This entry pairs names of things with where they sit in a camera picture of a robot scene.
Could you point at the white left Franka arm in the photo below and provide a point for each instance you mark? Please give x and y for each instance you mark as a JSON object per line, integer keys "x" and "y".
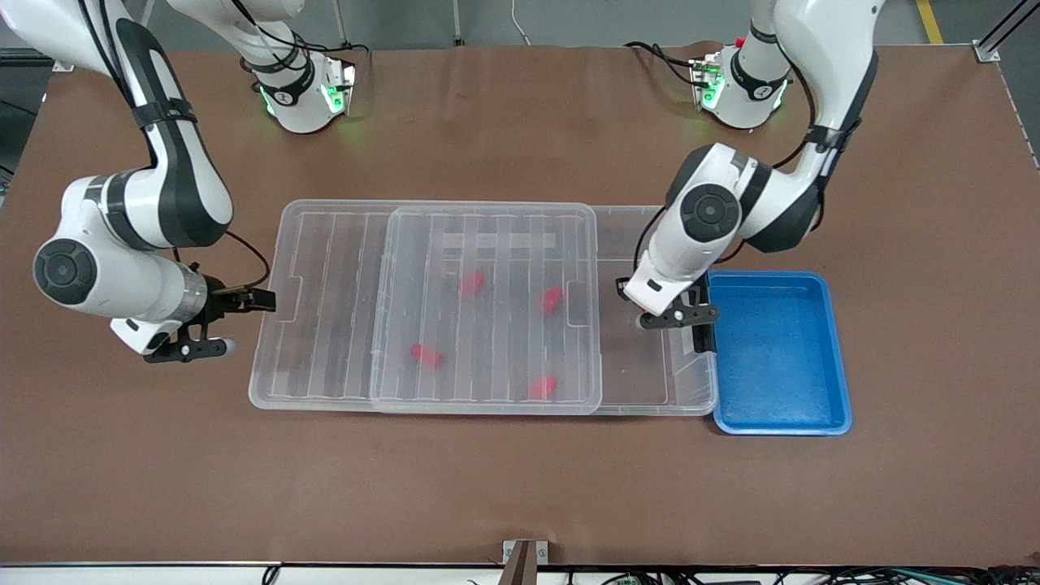
{"x": 821, "y": 49}

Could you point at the transparent ribbed plastic lid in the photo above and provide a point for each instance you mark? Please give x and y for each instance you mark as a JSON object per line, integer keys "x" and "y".
{"x": 325, "y": 325}
{"x": 487, "y": 341}

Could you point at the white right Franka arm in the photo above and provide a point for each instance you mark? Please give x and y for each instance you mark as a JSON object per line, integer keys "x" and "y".
{"x": 175, "y": 179}

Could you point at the grey metal bracket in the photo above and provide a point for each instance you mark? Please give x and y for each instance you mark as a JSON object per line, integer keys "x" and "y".
{"x": 512, "y": 552}

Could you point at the brown table mat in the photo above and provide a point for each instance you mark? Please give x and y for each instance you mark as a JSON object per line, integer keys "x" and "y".
{"x": 520, "y": 487}

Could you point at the red plastic block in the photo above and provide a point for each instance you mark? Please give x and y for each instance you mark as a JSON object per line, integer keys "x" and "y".
{"x": 552, "y": 299}
{"x": 542, "y": 387}
{"x": 426, "y": 355}
{"x": 471, "y": 283}

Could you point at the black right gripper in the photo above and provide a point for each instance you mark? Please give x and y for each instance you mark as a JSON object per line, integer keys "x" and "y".
{"x": 218, "y": 297}

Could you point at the transparent plastic storage box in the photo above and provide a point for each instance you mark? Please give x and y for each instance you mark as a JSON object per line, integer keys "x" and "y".
{"x": 642, "y": 374}

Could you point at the blue plastic tray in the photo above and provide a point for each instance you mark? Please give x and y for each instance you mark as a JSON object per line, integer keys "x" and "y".
{"x": 780, "y": 357}

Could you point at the grey metal stand leg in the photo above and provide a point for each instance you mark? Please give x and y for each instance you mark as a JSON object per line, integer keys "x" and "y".
{"x": 339, "y": 20}
{"x": 457, "y": 20}

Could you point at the aluminium profile frame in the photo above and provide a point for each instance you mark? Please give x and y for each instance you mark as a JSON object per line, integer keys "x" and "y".
{"x": 987, "y": 50}

